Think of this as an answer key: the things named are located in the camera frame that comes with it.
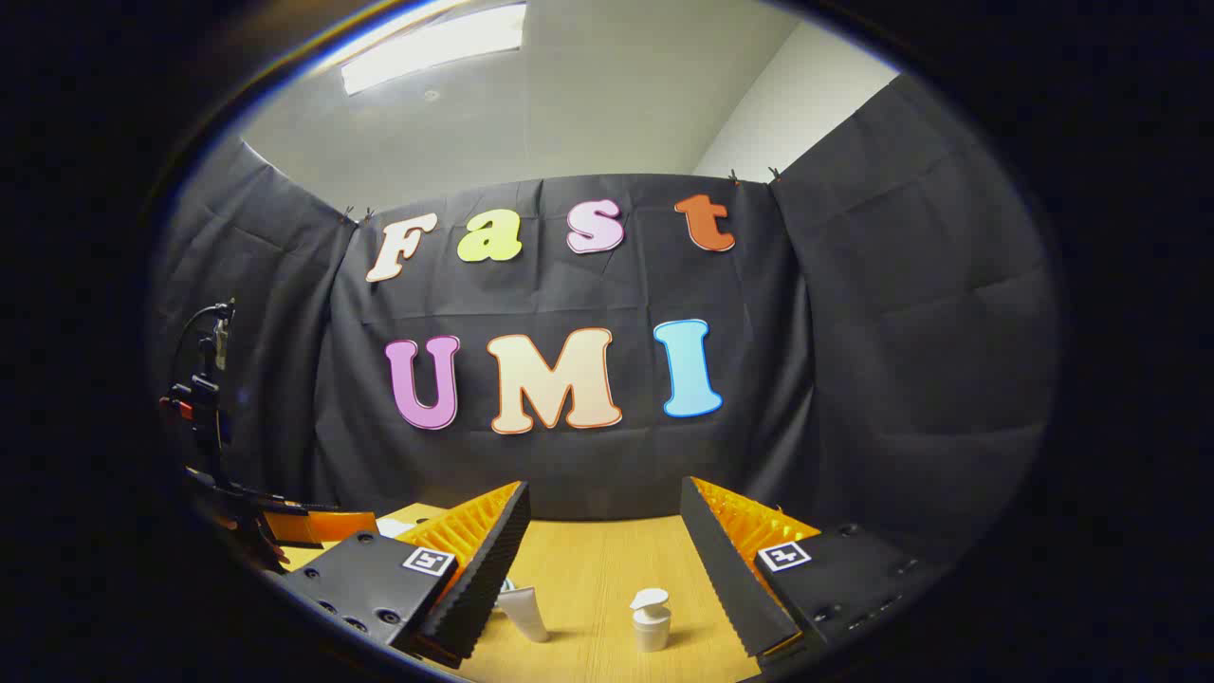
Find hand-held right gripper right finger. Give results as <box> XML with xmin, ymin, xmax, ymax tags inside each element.
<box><xmin>679</xmin><ymin>476</ymin><xmax>951</xmax><ymax>665</ymax></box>

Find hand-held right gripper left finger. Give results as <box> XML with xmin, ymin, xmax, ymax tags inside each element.
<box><xmin>283</xmin><ymin>481</ymin><xmax>532</xmax><ymax>670</ymax></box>

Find white squeeze tube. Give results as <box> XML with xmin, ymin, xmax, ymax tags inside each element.
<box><xmin>492</xmin><ymin>586</ymin><xmax>551</xmax><ymax>644</ymax></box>

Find white pump bottle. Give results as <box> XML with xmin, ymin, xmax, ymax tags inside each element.
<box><xmin>630</xmin><ymin>588</ymin><xmax>673</xmax><ymax>654</ymax></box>

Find ceiling light panel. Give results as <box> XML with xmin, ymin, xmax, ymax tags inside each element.
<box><xmin>340</xmin><ymin>3</ymin><xmax>527</xmax><ymax>97</ymax></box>

